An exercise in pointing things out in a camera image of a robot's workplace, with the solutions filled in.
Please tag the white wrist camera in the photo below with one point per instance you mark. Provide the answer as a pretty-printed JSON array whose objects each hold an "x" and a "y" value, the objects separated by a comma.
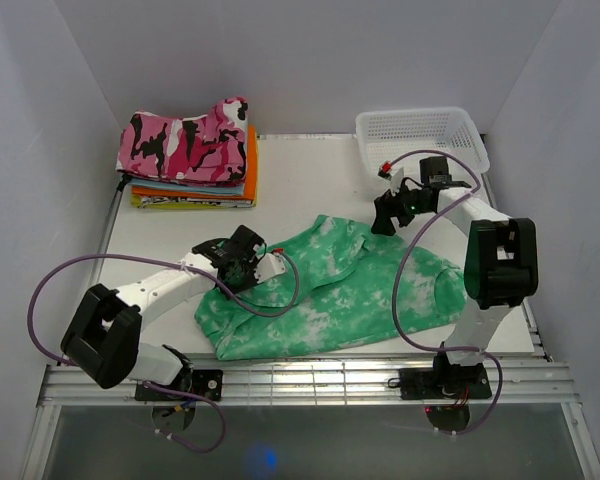
[
  {"x": 394, "y": 175},
  {"x": 269, "y": 266}
]

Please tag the orange folded trousers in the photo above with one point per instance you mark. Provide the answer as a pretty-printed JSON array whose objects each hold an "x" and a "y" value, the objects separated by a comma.
[{"x": 250, "y": 193}]

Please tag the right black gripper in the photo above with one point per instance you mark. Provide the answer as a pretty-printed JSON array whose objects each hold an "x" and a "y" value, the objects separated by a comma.
[{"x": 387, "y": 206}]

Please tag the yellow patterned folded trousers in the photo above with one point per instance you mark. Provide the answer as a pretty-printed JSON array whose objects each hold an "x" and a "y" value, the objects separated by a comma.
[{"x": 185, "y": 203}]

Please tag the pink camouflage folded trousers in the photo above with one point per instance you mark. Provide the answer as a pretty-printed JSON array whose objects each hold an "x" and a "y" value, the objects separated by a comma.
[{"x": 209, "y": 149}]

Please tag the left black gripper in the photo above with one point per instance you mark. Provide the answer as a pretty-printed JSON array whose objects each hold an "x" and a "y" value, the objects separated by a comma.
[{"x": 251, "y": 281}]

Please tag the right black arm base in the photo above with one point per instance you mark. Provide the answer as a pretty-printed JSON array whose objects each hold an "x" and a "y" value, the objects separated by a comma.
[{"x": 426, "y": 383}]

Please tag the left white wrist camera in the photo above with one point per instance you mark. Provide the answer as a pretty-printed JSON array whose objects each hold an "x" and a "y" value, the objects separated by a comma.
[{"x": 269, "y": 266}]

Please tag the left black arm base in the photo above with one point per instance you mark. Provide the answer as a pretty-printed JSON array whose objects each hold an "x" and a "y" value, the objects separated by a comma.
[{"x": 206, "y": 383}]

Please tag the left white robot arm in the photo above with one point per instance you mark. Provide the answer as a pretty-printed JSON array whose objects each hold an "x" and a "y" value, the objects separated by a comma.
[{"x": 103, "y": 338}]

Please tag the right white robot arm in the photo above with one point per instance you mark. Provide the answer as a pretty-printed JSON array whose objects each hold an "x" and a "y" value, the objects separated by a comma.
[{"x": 500, "y": 271}]

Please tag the green tie-dye trousers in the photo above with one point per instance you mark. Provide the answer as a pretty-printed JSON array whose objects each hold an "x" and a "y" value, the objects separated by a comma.
[{"x": 337, "y": 297}]

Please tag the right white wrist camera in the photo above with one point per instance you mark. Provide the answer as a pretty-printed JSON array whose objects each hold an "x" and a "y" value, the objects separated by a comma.
[{"x": 394, "y": 175}]

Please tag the aluminium frame rail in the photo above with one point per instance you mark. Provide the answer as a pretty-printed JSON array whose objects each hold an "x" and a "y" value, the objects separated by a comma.
[{"x": 331, "y": 380}]

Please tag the white plastic basket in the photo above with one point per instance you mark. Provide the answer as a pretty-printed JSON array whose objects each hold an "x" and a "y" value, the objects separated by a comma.
[{"x": 384, "y": 135}]

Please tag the light blue folded trousers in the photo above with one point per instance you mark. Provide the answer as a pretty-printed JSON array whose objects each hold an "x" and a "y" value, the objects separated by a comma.
[{"x": 198, "y": 189}]

